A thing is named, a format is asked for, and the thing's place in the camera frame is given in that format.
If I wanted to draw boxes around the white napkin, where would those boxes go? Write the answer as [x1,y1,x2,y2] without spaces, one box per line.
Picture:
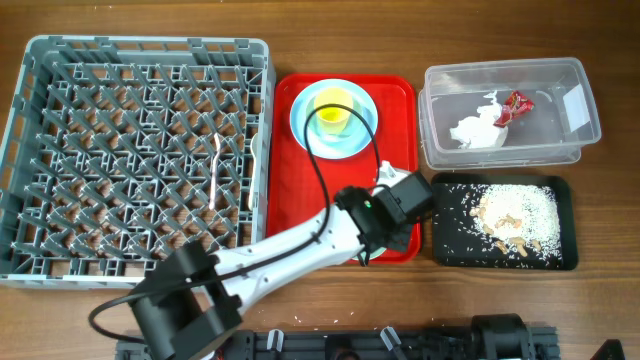
[449,91,508,149]

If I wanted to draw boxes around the rice and food scraps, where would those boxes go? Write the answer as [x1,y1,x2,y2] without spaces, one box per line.
[454,184,561,261]

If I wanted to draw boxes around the red snack wrapper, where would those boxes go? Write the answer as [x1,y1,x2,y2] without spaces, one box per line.
[493,90,535,128]

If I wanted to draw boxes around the white plastic spoon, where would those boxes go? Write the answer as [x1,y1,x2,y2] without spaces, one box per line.
[248,133,259,210]

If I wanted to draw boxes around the white plastic fork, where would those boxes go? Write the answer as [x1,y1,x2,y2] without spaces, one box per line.
[208,133,222,210]

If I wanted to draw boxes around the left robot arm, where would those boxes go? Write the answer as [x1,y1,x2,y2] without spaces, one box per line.
[130,172,433,359]

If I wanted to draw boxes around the black waste tray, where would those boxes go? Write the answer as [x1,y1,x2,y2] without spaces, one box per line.
[432,173,578,270]

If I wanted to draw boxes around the grey dishwasher rack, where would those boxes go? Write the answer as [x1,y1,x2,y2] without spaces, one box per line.
[1,35,276,289]

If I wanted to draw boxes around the light blue plate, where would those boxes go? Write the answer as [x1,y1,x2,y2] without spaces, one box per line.
[290,79,378,160]

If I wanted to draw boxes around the yellow plastic cup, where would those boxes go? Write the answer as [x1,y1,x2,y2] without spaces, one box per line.
[314,87,353,135]

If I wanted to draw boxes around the red plastic tray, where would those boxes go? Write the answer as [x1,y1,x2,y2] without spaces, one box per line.
[267,73,422,264]

